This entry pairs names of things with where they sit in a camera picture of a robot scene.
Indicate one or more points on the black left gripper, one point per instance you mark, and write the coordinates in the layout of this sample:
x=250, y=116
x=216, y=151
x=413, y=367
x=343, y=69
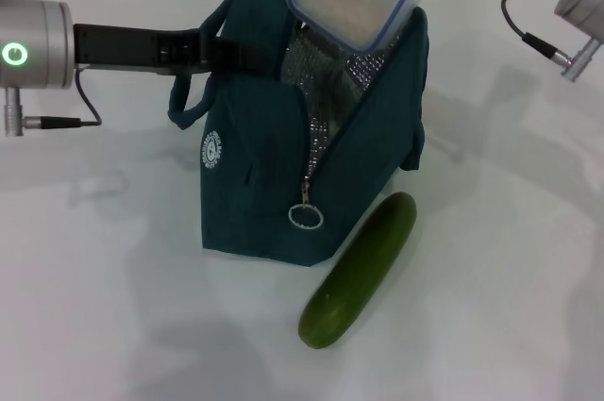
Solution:
x=122, y=47

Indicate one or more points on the dark teal insulated lunch bag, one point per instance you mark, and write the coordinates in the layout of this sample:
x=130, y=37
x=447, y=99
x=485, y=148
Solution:
x=264, y=174

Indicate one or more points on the green cucumber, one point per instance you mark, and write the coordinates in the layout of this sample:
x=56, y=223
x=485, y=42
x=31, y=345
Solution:
x=358, y=269

